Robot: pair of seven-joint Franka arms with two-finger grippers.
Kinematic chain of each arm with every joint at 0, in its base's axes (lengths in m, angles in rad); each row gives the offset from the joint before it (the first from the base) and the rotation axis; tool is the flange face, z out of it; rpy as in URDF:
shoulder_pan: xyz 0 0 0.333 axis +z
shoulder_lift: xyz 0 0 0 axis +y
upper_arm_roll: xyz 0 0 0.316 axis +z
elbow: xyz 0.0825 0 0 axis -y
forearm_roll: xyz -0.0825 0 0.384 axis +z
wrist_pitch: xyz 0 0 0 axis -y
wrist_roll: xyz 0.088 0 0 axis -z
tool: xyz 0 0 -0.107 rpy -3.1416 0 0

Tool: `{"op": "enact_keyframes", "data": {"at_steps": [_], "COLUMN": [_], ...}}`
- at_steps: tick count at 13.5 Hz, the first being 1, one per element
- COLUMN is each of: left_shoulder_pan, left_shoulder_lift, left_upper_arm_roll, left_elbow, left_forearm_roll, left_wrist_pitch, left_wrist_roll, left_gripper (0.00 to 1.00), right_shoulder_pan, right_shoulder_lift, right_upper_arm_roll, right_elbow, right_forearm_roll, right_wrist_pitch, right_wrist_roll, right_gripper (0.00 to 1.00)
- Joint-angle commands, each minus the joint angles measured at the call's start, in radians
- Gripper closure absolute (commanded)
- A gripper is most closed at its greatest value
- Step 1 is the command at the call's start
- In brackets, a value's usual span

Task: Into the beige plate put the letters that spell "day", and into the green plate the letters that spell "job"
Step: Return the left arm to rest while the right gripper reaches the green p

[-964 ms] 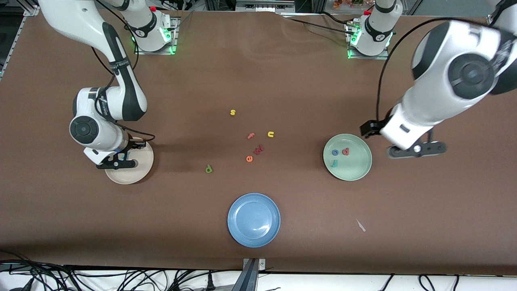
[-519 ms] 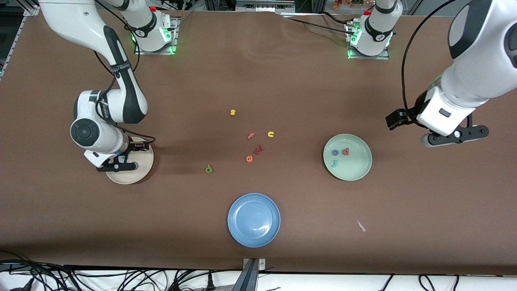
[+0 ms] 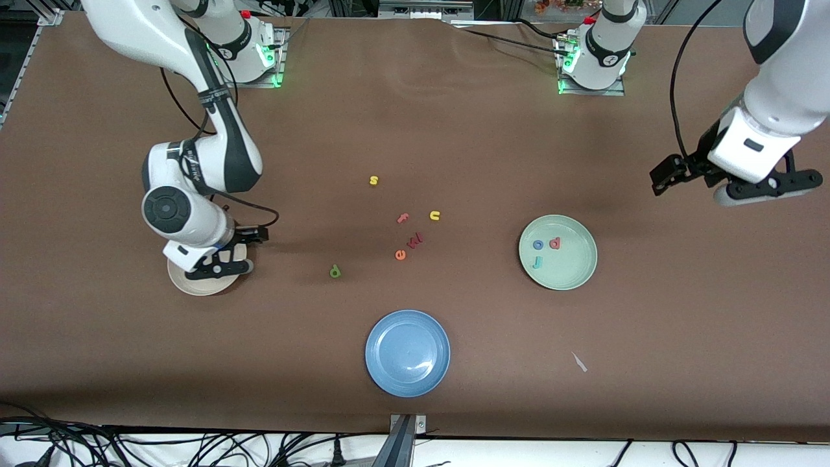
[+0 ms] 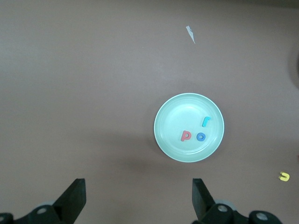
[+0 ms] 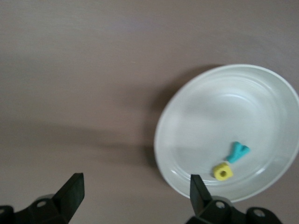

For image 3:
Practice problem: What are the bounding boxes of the beige round plate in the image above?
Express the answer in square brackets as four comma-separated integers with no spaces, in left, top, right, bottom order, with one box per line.
[167,241,250,297]

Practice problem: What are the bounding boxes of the pale green round plate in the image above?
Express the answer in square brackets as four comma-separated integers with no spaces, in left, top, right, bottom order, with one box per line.
[518,214,599,291]

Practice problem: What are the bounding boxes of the blue round plate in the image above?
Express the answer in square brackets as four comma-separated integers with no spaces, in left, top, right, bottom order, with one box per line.
[364,309,451,398]

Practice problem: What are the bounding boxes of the orange leafy decoration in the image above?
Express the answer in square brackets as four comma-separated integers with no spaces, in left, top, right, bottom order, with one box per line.
[535,0,604,15]

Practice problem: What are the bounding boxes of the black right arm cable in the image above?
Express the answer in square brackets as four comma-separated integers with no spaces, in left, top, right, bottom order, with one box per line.
[159,13,281,231]

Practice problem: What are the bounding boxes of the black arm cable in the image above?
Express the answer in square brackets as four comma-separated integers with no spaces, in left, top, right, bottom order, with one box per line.
[670,0,724,163]
[159,13,281,231]

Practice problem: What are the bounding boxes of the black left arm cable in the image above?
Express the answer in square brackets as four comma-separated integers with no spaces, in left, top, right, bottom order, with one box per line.
[670,0,724,163]

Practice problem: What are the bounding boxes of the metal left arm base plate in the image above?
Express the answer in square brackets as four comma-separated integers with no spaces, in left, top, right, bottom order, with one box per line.
[556,32,626,97]

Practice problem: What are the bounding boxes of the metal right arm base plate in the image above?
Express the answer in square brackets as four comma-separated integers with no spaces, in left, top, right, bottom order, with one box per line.
[216,26,289,88]

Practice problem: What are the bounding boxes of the black cable across table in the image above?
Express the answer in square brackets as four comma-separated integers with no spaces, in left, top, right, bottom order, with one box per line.
[447,18,571,58]

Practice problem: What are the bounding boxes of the tangled black floor cables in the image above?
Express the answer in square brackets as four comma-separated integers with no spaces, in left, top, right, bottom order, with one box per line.
[0,401,390,467]

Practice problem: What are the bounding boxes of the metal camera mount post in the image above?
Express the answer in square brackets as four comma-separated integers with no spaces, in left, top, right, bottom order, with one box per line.
[373,414,427,467]

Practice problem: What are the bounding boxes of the aluminium frame profile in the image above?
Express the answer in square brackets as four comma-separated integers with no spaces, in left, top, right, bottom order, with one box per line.
[0,0,65,127]

